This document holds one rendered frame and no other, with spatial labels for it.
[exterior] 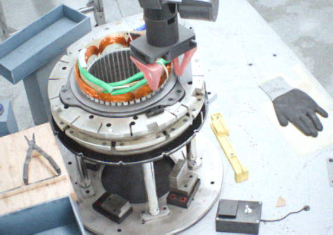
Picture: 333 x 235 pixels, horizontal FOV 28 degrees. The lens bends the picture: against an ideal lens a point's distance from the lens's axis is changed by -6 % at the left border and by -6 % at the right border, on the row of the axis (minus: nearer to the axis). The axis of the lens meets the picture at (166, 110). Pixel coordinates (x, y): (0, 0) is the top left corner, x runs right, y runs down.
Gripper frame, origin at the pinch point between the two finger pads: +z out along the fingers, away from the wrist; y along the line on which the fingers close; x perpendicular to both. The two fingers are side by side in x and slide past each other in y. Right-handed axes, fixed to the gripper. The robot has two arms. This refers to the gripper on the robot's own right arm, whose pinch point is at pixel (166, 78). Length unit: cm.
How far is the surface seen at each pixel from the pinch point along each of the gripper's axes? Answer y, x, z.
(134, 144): -8.2, 0.7, 11.4
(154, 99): -0.4, 3.6, 6.7
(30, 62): -9.2, 38.2, 11.2
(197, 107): 6.8, -0.2, 10.9
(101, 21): 87, 160, 104
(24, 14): 67, 205, 109
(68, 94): -11.6, 16.9, 7.0
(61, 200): -26.9, -1.0, 12.2
